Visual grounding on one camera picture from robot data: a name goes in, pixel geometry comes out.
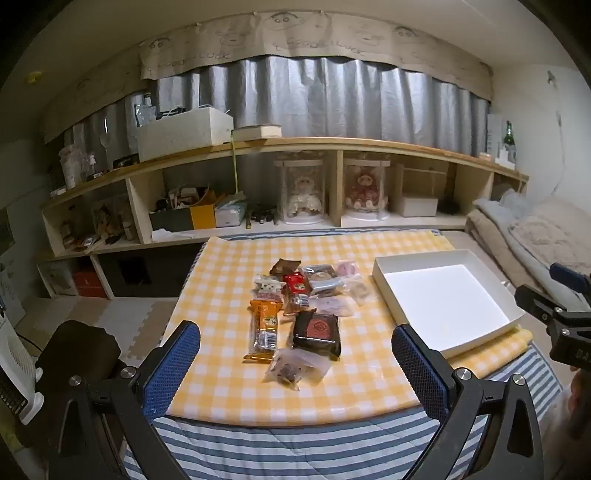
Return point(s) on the clear glass bottle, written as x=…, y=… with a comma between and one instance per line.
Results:
x=147, y=108

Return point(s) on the white-dress doll in clear case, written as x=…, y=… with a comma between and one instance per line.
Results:
x=302, y=191

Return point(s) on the wooden shelf unit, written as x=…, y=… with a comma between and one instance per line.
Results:
x=286, y=145

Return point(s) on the brown snack packet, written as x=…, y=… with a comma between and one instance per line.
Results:
x=284, y=266

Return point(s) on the white cardboard tray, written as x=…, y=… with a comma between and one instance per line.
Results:
x=443, y=300

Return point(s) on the person's right hand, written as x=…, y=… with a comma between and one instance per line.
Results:
x=581, y=397

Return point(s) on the white heater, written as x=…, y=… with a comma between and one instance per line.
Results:
x=16, y=364

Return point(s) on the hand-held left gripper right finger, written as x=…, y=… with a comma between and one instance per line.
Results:
x=418, y=369

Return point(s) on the green glass bottle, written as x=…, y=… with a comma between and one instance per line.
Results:
x=509, y=138

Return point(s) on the clear plastic jar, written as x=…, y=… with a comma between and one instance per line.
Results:
x=70, y=166

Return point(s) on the white bear-print snack packet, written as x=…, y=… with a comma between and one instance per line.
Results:
x=268, y=287

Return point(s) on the red box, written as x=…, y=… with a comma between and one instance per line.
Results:
x=87, y=284

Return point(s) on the orange long snack packet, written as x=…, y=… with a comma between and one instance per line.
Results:
x=263, y=330

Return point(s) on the yellow box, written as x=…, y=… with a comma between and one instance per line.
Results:
x=203, y=214

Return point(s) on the red snack packet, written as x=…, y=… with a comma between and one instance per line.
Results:
x=295, y=284

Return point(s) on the small white box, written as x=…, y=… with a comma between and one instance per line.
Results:
x=418, y=205

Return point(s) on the clear brown-print candy packet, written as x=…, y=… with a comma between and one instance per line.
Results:
x=291, y=369

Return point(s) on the grey curtain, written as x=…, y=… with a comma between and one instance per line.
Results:
x=323, y=97

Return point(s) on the clear pastry packet dark label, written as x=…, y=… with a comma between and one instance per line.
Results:
x=323, y=279

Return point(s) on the pink donut packet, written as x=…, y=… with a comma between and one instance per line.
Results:
x=347, y=270

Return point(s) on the dark green box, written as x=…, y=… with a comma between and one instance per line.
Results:
x=171, y=220

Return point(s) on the beige cookie clear packet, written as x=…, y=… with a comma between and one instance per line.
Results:
x=359, y=291

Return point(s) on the wine glass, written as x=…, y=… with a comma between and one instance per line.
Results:
x=104, y=136

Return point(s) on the grey blanket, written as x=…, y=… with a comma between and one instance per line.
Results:
x=519, y=240

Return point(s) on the red-dress doll in clear case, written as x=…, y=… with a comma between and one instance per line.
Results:
x=367, y=189

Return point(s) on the beige printed valance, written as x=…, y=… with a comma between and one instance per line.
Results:
x=277, y=32

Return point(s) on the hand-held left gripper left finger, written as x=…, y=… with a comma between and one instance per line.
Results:
x=173, y=364

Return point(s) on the black square snack packet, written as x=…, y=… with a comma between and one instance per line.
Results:
x=316, y=333

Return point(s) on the cream quilted pillow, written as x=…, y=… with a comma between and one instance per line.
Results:
x=549, y=233

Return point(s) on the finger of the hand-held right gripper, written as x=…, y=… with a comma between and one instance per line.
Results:
x=570, y=274
x=538, y=300

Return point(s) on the white storage box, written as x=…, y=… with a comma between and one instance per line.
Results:
x=184, y=134

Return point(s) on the thick book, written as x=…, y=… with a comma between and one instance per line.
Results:
x=256, y=131

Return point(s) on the foam puzzle floor mat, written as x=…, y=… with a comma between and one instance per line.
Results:
x=115, y=323

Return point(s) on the tissue box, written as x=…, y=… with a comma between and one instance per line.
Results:
x=229, y=213

